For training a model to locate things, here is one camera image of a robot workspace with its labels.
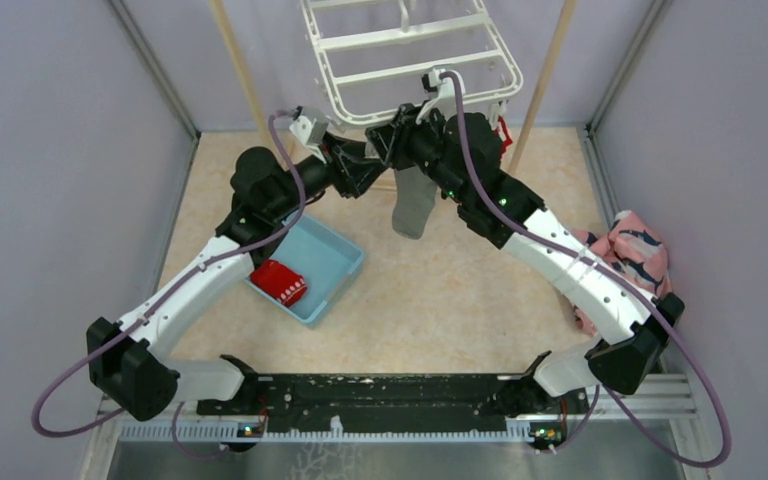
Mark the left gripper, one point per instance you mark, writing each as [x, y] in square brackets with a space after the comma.
[360, 171]

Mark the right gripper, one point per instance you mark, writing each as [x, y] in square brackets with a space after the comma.
[391, 141]

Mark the grey striped sock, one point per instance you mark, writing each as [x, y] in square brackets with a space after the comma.
[414, 202]

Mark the white clip hanger frame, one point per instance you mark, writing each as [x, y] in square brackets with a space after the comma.
[373, 54]

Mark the light blue plastic basket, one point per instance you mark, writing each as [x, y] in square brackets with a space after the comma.
[329, 263]

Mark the red sock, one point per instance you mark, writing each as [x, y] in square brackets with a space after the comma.
[502, 131]
[279, 282]

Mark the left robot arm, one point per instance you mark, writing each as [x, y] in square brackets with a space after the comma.
[265, 242]

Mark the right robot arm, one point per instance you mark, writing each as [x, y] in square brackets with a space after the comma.
[632, 324]

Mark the red hanging sock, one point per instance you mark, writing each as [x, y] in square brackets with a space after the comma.
[502, 131]

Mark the wooden drying rack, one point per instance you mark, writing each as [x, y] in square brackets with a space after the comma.
[247, 84]

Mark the pink patterned cloth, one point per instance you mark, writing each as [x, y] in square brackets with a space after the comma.
[633, 249]

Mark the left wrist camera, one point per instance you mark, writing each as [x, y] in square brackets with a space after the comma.
[309, 126]

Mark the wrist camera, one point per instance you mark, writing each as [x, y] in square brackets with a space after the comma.
[309, 126]
[443, 86]

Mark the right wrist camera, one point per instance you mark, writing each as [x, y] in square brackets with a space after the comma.
[443, 86]

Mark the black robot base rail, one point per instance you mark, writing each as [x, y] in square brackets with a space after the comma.
[400, 406]

